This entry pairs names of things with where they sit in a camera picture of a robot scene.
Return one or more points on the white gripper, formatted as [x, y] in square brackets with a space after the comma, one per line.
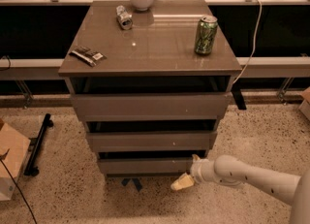
[197, 170]

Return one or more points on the grey bottom drawer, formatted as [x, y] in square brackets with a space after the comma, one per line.
[145, 167]

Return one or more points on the grey drawer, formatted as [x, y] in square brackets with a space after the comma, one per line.
[138, 107]
[145, 167]
[151, 141]

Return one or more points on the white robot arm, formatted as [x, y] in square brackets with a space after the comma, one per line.
[227, 170]

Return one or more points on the grey top drawer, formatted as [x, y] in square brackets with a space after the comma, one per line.
[138, 107]

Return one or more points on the grey middle drawer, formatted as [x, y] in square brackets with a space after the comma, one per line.
[151, 141]

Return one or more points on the grey drawer cabinet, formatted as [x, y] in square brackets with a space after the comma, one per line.
[156, 56]

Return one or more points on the blue tape cross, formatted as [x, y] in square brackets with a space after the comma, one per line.
[135, 181]

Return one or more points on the cardboard box right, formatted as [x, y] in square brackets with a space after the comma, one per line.
[305, 105]

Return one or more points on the cardboard box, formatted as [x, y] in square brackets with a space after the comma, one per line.
[305, 105]
[14, 146]

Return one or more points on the green soda can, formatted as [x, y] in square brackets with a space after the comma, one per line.
[205, 35]

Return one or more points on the black snack wrapper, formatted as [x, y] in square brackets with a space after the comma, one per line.
[88, 55]

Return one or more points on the black metal stand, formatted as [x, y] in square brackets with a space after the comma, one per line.
[35, 145]

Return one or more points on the crushed silver can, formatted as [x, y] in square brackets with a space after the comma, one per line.
[123, 17]

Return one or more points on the cardboard box left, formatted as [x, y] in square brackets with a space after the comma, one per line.
[14, 146]

